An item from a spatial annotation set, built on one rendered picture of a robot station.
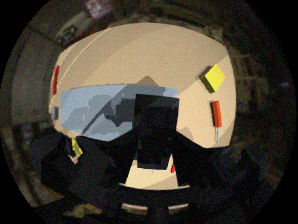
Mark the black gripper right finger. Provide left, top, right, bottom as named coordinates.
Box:
left=172, top=131, right=235, bottom=188

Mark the yellow rectangular block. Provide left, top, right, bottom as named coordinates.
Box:
left=72, top=137, right=82, bottom=156
left=200, top=64, right=225, bottom=93

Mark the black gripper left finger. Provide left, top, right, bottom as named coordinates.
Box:
left=76, top=125, right=140, bottom=184

